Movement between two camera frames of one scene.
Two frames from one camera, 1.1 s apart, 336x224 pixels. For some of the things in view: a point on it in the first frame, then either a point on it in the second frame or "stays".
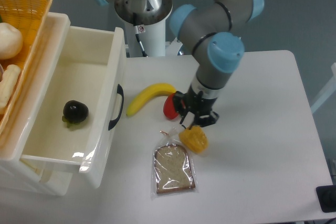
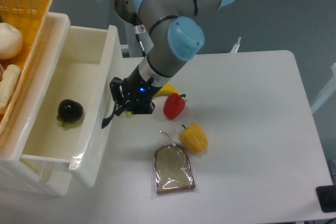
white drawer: [76, 120] stays
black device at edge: [326, 197] stays
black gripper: [197, 104] -> [138, 93]
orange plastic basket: [28, 10] stays
